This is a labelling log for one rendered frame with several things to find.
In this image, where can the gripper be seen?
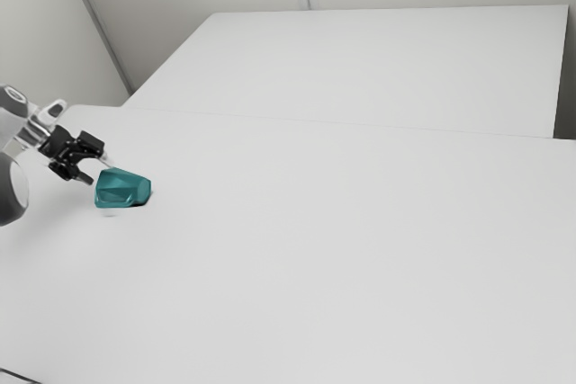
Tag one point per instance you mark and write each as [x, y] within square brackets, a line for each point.
[56, 143]

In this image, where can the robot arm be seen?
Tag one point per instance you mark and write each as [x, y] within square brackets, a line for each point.
[13, 118]

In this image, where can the teal faceted mug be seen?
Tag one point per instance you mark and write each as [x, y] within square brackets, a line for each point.
[121, 188]

